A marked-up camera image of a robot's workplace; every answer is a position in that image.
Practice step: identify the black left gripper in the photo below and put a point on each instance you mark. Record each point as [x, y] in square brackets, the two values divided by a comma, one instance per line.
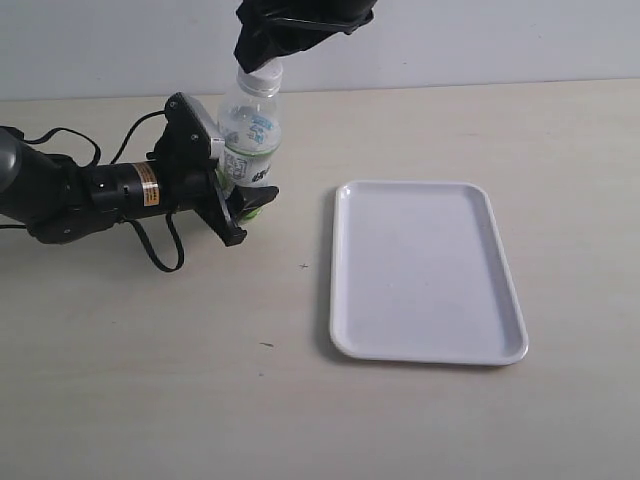
[195, 186]

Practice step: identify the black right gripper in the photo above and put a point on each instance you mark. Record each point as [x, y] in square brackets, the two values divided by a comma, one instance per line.
[278, 29]

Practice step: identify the white bottle cap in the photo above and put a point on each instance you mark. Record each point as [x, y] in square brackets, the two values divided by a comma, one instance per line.
[268, 77]

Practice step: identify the clear plastic drink bottle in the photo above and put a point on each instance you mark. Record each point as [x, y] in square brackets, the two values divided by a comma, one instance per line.
[249, 121]

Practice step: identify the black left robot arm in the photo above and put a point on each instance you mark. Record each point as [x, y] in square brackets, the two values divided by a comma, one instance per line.
[59, 201]

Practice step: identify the white rectangular plastic tray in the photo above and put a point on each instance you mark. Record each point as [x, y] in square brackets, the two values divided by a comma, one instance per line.
[419, 275]

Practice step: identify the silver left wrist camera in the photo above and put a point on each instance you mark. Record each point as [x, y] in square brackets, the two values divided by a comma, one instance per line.
[192, 128]

